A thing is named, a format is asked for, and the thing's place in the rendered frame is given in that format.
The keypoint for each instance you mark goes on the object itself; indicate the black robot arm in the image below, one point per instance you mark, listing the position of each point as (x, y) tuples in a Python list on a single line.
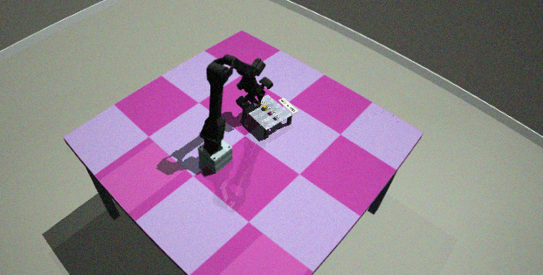
[(217, 75)]

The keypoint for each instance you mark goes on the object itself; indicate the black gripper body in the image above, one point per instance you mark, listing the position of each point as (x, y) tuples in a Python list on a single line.
[(253, 92)]

